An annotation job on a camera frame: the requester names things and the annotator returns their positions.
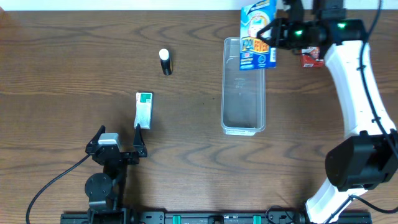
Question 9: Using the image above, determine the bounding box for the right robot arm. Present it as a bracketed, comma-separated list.
[264, 1, 397, 223]

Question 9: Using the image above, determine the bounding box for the clear plastic container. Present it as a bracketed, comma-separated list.
[221, 37, 266, 136]

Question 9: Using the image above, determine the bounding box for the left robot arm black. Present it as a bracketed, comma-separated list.
[85, 125, 147, 224]

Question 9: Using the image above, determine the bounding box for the dark bottle white cap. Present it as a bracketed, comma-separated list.
[159, 49, 172, 76]

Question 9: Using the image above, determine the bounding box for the red medicine box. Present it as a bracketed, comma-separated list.
[300, 47, 324, 68]

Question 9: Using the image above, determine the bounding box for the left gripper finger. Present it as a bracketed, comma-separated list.
[133, 124, 146, 151]
[88, 125, 106, 146]

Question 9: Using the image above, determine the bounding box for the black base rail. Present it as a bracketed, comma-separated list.
[60, 207, 373, 224]

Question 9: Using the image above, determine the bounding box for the blue Kool Fever box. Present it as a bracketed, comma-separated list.
[239, 0, 277, 70]

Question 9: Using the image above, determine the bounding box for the green white medicine box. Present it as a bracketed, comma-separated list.
[134, 92, 153, 129]

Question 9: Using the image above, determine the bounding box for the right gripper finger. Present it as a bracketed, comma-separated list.
[256, 19, 282, 47]
[282, 0, 304, 22]

